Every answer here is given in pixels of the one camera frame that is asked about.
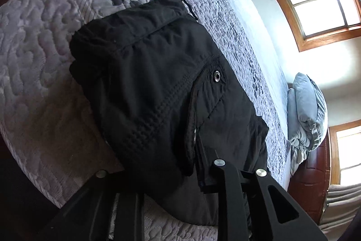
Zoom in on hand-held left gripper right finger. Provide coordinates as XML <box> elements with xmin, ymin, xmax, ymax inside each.
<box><xmin>199</xmin><ymin>159</ymin><xmax>329</xmax><ymax>241</ymax></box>

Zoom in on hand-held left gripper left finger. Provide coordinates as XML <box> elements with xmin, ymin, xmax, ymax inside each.
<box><xmin>39</xmin><ymin>170</ymin><xmax>145</xmax><ymax>241</ymax></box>

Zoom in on black pants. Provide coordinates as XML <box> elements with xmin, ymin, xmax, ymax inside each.
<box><xmin>69</xmin><ymin>0</ymin><xmax>270</xmax><ymax>226</ymax></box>

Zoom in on dark wooden headboard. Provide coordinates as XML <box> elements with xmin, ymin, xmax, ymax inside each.
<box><xmin>288</xmin><ymin>128</ymin><xmax>335</xmax><ymax>226</ymax></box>

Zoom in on folded grey duvet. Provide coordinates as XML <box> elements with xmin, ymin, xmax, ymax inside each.
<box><xmin>286</xmin><ymin>89</ymin><xmax>313</xmax><ymax>176</ymax></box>

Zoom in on striped grey curtain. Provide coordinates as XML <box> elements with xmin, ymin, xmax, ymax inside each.
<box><xmin>319</xmin><ymin>183</ymin><xmax>361</xmax><ymax>234</ymax></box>

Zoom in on narrow wooden framed window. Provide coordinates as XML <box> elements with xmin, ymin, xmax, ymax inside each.
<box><xmin>327</xmin><ymin>121</ymin><xmax>361</xmax><ymax>188</ymax></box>

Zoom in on grey pillow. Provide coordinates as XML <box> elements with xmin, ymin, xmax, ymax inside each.
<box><xmin>292</xmin><ymin>72</ymin><xmax>329</xmax><ymax>152</ymax></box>

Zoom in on bed with purple quilt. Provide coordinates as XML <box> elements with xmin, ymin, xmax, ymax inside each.
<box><xmin>0</xmin><ymin>0</ymin><xmax>292</xmax><ymax>241</ymax></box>

